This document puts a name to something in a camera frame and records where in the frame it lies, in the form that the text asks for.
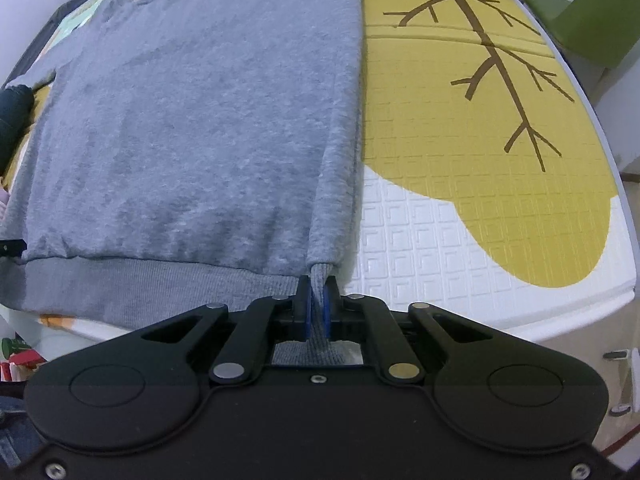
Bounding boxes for dark blue garment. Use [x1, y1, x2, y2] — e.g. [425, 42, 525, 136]
[0, 85, 37, 173]

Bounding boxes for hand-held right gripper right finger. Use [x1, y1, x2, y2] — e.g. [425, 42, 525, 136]
[322, 275, 501, 386]

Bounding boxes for printed play mat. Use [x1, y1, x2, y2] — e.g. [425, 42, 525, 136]
[0, 0, 637, 346]

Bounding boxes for green chair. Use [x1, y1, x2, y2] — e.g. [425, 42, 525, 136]
[518, 0, 640, 70]

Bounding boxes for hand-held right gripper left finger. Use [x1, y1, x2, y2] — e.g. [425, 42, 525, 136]
[140, 275, 313, 386]

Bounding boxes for person's blue jeans leg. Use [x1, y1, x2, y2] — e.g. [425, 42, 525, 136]
[0, 394, 48, 473]

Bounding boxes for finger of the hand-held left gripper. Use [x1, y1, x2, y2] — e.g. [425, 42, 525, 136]
[0, 239, 27, 264]

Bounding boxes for red white striped item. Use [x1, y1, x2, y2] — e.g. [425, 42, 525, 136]
[0, 352, 51, 386]

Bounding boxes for grey sweatshirt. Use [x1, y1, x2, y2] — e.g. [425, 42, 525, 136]
[0, 0, 521, 368]

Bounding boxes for green plastic toy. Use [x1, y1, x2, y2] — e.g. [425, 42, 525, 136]
[0, 338, 28, 361]

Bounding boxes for white ride-on toy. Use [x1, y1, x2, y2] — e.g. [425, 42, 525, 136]
[602, 347, 640, 417]

